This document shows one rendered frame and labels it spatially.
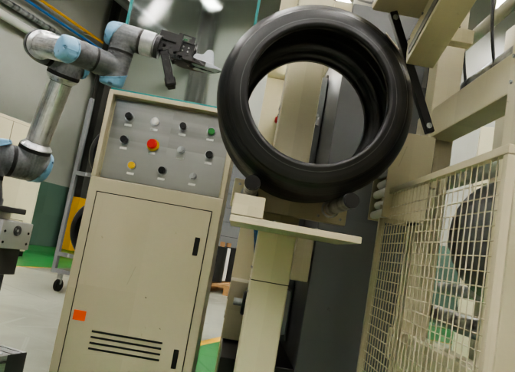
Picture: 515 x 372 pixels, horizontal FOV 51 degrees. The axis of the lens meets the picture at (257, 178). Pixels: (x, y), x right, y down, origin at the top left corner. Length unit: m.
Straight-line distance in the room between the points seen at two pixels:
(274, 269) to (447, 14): 0.98
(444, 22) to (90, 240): 1.52
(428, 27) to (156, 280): 1.36
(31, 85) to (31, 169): 10.24
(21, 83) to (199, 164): 9.99
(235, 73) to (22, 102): 10.72
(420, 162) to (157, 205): 1.04
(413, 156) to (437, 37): 0.39
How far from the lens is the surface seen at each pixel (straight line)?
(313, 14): 1.64
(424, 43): 1.90
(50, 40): 1.81
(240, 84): 1.55
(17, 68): 12.06
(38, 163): 2.12
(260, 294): 1.87
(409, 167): 1.90
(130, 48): 1.72
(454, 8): 1.79
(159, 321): 2.25
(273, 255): 1.87
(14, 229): 1.97
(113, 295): 2.27
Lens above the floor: 0.72
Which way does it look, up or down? 7 degrees up
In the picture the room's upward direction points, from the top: 10 degrees clockwise
